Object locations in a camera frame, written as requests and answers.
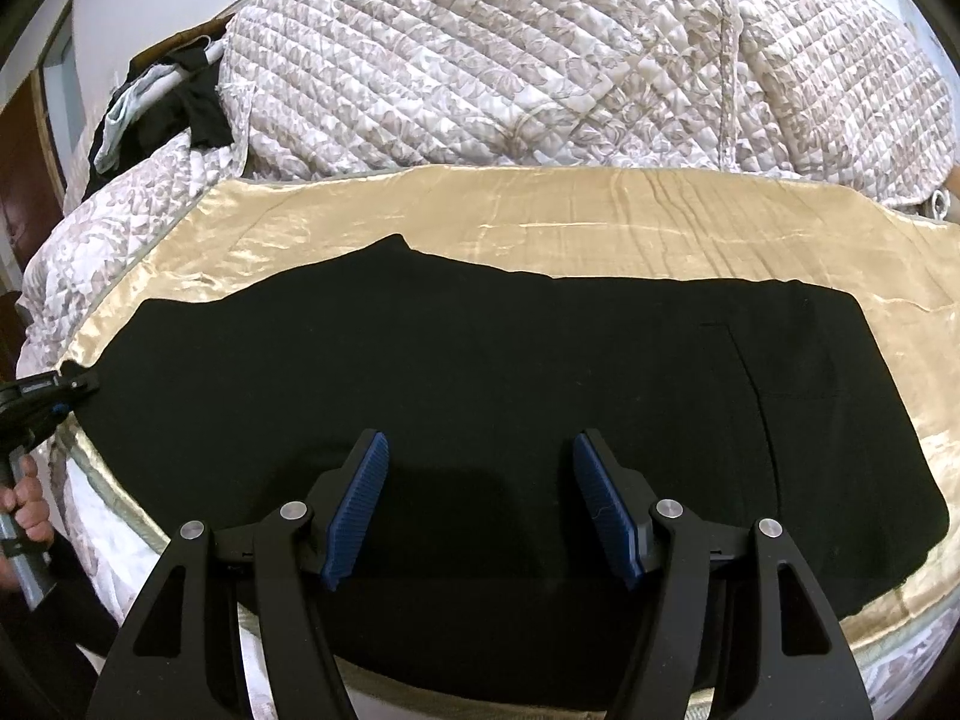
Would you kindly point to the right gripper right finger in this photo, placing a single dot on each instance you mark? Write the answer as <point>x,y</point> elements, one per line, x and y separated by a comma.
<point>781,651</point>

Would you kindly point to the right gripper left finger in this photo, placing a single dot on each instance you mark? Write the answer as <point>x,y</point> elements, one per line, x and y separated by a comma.
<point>178,653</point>

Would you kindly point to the black pants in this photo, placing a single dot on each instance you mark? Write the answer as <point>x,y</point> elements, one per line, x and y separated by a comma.
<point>481,574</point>

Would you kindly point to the left hand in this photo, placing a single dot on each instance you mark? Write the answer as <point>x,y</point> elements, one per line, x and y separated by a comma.
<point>25,501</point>

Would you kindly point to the white floral mattress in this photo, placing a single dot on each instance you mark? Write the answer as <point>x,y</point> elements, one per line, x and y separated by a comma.
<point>117,551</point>

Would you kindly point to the golden satin bed sheet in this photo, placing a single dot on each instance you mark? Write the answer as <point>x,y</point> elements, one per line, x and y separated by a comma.
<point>590,222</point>

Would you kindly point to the dark clothes pile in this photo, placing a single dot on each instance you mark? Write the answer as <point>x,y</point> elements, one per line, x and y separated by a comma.
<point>176,93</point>

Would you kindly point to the quilted floral comforter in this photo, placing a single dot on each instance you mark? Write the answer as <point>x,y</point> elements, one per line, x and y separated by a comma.
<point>831,91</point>

